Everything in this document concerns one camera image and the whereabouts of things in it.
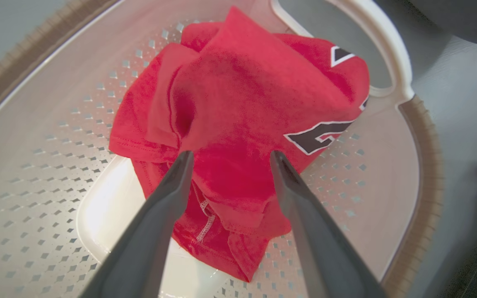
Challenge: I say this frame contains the cream perforated laundry basket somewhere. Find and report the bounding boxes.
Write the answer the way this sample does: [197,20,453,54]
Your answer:
[0,0,446,298]

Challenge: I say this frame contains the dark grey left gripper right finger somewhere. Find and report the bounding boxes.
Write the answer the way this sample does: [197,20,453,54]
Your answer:
[270,150,388,298]

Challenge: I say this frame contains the red and white garment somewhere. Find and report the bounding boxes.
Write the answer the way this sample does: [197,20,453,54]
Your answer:
[108,6,371,283]

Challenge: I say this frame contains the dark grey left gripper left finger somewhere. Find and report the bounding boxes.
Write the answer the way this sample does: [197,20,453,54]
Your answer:
[79,150,195,298]

